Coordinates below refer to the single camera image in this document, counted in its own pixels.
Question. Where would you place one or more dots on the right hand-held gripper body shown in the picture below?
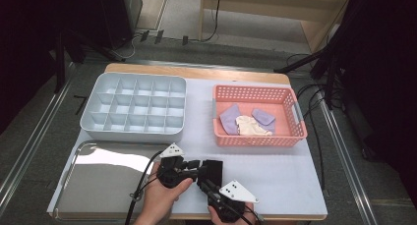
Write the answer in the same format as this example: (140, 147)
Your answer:
(236, 194)

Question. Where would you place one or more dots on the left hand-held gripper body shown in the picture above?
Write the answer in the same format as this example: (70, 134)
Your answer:
(172, 174)

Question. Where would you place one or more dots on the black sock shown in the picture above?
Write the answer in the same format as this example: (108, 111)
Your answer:
(219, 182)
(214, 169)

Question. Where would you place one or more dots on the cream sock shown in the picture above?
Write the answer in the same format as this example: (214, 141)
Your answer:
(250, 126)

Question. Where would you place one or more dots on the white divided storage box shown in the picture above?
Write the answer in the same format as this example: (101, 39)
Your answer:
(134, 103)

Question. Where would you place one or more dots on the pink perforated plastic basket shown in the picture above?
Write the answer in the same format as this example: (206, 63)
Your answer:
(236, 92)

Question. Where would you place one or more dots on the person's left hand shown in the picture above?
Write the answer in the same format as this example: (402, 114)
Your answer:
(160, 205)

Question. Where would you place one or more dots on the person's right hand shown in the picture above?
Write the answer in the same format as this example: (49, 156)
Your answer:
(218, 222)

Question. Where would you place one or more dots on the purple sock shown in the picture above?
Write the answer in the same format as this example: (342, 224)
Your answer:
(264, 117)
(229, 120)

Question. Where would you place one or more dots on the silver metal tray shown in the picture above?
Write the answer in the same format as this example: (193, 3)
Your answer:
(98, 185)

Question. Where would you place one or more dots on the wooden table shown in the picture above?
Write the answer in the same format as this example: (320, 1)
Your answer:
(196, 71)

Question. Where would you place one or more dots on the black tripod stand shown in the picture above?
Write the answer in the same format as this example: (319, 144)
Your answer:
(60, 64)
(301, 62)

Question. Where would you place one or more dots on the black cabinet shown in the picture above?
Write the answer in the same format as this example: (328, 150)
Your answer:
(121, 15)

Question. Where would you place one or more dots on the wooden shelf unit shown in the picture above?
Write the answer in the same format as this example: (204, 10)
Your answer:
(262, 5)

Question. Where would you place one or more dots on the dark curtain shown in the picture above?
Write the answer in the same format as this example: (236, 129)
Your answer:
(19, 38)
(387, 87)

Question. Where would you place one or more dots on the metal floor rail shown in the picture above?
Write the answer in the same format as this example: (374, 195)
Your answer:
(31, 146)
(346, 159)
(203, 65)

